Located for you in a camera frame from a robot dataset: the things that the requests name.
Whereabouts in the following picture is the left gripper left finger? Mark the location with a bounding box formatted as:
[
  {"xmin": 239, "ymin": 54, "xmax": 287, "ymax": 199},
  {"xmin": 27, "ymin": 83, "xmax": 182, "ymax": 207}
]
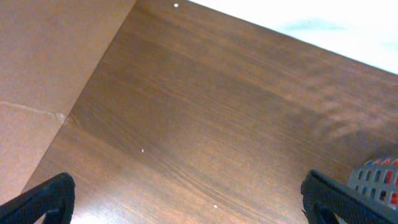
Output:
[{"xmin": 1, "ymin": 172, "xmax": 75, "ymax": 224}]

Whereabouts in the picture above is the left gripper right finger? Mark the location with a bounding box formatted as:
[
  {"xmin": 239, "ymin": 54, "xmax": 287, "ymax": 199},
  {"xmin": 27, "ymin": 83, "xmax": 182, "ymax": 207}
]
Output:
[{"xmin": 300, "ymin": 170, "xmax": 397, "ymax": 224}]

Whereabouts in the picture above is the grey plastic shopping basket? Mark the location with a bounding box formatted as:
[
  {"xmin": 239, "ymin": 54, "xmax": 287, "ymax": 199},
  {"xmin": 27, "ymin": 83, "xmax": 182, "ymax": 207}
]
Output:
[{"xmin": 348, "ymin": 156, "xmax": 397, "ymax": 211}]

